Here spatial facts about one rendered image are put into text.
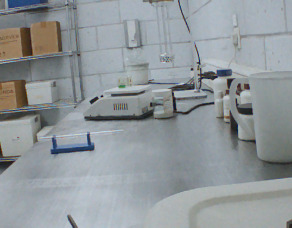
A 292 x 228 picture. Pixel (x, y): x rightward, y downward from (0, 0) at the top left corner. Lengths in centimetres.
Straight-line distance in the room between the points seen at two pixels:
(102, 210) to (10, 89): 294
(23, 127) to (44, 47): 72
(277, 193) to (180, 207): 5
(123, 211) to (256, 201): 37
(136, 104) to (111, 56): 249
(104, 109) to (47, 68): 256
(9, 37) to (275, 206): 338
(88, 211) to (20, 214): 10
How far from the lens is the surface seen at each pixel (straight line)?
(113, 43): 364
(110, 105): 121
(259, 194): 18
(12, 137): 352
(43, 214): 56
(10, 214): 58
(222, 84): 115
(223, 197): 18
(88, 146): 88
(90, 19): 368
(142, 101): 119
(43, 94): 346
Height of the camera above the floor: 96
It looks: 10 degrees down
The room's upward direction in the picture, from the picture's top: 5 degrees counter-clockwise
